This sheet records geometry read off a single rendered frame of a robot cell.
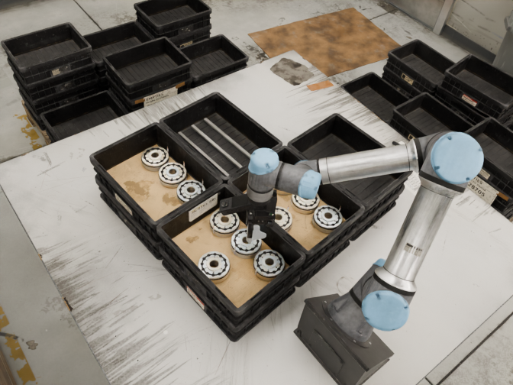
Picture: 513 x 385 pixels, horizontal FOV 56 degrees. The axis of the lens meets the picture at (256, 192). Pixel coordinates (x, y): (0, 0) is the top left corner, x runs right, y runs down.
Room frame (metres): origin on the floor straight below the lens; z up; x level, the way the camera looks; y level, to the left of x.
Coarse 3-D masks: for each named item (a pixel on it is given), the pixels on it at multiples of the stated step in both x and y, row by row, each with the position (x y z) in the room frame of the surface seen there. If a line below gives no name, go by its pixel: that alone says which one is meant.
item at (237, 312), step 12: (192, 204) 0.98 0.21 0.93; (156, 228) 0.86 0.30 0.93; (276, 228) 0.92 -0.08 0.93; (168, 240) 0.82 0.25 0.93; (288, 240) 0.88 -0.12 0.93; (180, 252) 0.79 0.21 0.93; (300, 252) 0.84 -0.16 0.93; (192, 264) 0.75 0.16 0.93; (300, 264) 0.80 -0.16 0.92; (204, 276) 0.71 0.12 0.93; (288, 276) 0.76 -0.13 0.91; (216, 288) 0.68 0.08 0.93; (264, 288) 0.70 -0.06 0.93; (228, 300) 0.65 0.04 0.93; (252, 300) 0.66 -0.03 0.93; (240, 312) 0.62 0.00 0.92
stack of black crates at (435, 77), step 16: (400, 48) 2.80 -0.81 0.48; (416, 48) 2.91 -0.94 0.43; (432, 48) 2.84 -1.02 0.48; (400, 64) 2.65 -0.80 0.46; (416, 64) 2.79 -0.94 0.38; (432, 64) 2.80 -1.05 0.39; (448, 64) 2.72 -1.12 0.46; (400, 80) 2.62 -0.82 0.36; (416, 80) 2.55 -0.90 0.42; (432, 80) 2.64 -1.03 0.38
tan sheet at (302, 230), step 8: (280, 200) 1.12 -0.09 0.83; (288, 200) 1.13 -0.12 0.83; (320, 200) 1.15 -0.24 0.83; (296, 216) 1.06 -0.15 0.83; (304, 216) 1.06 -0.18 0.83; (312, 216) 1.07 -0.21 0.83; (296, 224) 1.02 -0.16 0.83; (304, 224) 1.03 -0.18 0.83; (312, 224) 1.03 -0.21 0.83; (288, 232) 0.98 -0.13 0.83; (296, 232) 0.99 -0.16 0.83; (304, 232) 0.99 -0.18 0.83; (312, 232) 1.00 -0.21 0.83; (320, 232) 1.00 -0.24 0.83; (296, 240) 0.96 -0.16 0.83; (304, 240) 0.96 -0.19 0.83; (312, 240) 0.96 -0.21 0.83; (320, 240) 0.97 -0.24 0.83
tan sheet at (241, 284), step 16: (208, 224) 0.98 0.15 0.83; (240, 224) 0.99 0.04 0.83; (176, 240) 0.89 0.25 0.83; (192, 240) 0.90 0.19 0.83; (208, 240) 0.91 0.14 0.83; (224, 240) 0.92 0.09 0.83; (192, 256) 0.84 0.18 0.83; (240, 272) 0.80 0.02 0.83; (224, 288) 0.74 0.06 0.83; (240, 288) 0.74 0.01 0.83; (256, 288) 0.75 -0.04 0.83; (240, 304) 0.69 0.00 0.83
